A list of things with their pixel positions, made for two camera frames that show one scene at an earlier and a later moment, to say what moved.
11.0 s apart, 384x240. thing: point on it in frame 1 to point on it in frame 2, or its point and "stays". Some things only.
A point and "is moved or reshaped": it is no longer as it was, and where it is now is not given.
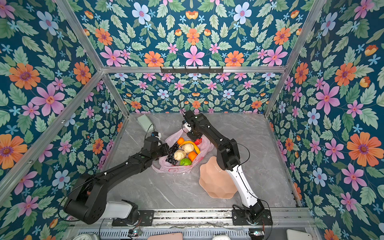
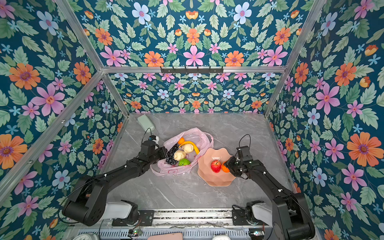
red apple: (198, 141) to (216, 166)
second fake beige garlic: (188, 147) stays
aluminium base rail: (208, 218) stays
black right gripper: (190, 135) to (229, 163)
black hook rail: (191, 70) stays
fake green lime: (185, 161) stays
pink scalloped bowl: (216, 181) is moved or reshaped
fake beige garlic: (179, 154) stays
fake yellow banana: (194, 145) stays
